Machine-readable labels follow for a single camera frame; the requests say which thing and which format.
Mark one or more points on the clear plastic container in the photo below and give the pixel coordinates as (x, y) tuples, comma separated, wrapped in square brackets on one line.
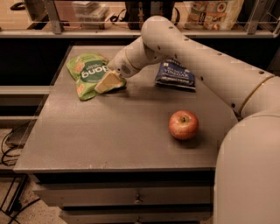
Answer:
[(90, 14)]

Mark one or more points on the upper drawer knob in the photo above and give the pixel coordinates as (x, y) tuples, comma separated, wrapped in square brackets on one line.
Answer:
[(138, 200)]

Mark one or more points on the green rice chip bag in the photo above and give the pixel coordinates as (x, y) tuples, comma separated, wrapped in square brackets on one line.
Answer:
[(87, 70)]

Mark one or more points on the red apple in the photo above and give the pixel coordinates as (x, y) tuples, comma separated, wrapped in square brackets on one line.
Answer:
[(183, 125)]

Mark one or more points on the blue chip bag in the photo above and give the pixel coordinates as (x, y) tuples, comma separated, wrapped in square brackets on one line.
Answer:
[(172, 73)]

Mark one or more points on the colourful snack bag on shelf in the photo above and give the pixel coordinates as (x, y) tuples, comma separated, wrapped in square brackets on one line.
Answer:
[(213, 15)]

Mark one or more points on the metal shelf rail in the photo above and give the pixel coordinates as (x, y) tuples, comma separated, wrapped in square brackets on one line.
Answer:
[(56, 19)]

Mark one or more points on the black bag on shelf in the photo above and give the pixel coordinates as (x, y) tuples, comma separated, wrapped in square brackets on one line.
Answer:
[(138, 11)]

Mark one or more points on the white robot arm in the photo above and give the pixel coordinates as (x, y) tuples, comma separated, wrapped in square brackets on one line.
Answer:
[(247, 173)]

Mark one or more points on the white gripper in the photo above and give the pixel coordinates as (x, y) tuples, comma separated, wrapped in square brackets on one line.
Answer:
[(120, 65)]

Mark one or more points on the grey drawer cabinet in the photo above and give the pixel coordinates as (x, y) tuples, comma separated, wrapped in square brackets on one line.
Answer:
[(92, 158)]

